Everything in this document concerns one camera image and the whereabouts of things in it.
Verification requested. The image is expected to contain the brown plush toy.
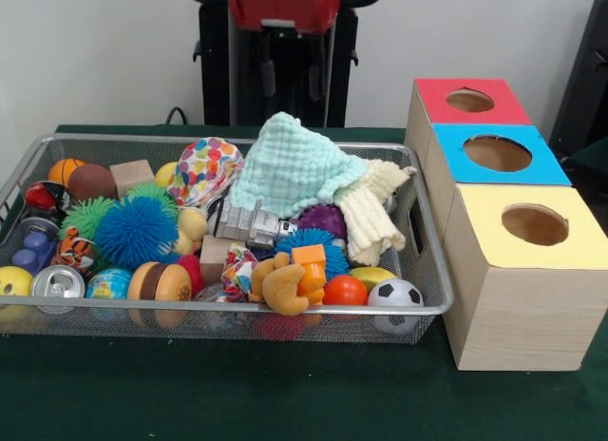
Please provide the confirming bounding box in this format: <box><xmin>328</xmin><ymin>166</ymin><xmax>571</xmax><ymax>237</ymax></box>
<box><xmin>249</xmin><ymin>253</ymin><xmax>311</xmax><ymax>316</ymax></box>

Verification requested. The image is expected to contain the small red ball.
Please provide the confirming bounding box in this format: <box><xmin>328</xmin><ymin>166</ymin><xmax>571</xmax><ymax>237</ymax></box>
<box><xmin>323</xmin><ymin>274</ymin><xmax>370</xmax><ymax>307</ymax></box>

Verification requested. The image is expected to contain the cream yellow cloth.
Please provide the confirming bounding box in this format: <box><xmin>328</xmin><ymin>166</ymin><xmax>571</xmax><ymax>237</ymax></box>
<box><xmin>332</xmin><ymin>159</ymin><xmax>417</xmax><ymax>267</ymax></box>

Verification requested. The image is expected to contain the mint green cloth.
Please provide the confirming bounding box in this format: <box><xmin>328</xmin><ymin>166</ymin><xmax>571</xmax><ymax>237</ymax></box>
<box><xmin>228</xmin><ymin>112</ymin><xmax>370</xmax><ymax>221</ymax></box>

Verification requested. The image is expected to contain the large blue spiky ball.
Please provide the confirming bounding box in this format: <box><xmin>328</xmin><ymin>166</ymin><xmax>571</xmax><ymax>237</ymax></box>
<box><xmin>95</xmin><ymin>196</ymin><xmax>180</xmax><ymax>271</ymax></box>

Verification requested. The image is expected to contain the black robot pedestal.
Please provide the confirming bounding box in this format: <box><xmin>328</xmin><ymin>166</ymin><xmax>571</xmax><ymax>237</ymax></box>
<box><xmin>195</xmin><ymin>4</ymin><xmax>360</xmax><ymax>128</ymax></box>

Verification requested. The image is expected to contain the wooden box with three holes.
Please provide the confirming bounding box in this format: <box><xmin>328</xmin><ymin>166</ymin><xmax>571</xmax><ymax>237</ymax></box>
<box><xmin>404</xmin><ymin>77</ymin><xmax>608</xmax><ymax>373</ymax></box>

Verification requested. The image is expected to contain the clear mesh bin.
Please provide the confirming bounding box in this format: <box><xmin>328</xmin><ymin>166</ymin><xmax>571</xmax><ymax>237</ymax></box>
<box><xmin>0</xmin><ymin>133</ymin><xmax>455</xmax><ymax>345</ymax></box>

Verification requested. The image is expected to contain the colourful printed packet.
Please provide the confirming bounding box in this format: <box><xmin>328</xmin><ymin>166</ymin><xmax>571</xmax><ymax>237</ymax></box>
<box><xmin>168</xmin><ymin>137</ymin><xmax>245</xmax><ymax>210</ymax></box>

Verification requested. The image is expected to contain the brown burger toy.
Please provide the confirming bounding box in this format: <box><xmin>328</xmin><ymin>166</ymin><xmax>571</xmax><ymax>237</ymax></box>
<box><xmin>127</xmin><ymin>261</ymin><xmax>194</xmax><ymax>305</ymax></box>

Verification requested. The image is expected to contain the silver toy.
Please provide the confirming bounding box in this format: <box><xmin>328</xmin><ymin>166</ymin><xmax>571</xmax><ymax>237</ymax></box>
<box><xmin>207</xmin><ymin>196</ymin><xmax>297</xmax><ymax>250</ymax></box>

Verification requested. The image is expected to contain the small soccer ball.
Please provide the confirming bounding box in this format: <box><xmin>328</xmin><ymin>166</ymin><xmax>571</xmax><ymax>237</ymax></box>
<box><xmin>368</xmin><ymin>278</ymin><xmax>424</xmax><ymax>336</ymax></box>

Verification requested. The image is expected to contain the small brown football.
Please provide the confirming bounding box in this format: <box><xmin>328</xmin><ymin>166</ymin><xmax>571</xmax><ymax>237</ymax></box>
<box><xmin>68</xmin><ymin>163</ymin><xmax>117</xmax><ymax>202</ymax></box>

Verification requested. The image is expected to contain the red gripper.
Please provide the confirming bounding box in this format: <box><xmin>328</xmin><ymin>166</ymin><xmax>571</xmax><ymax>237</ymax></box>
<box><xmin>228</xmin><ymin>0</ymin><xmax>341</xmax><ymax>100</ymax></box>

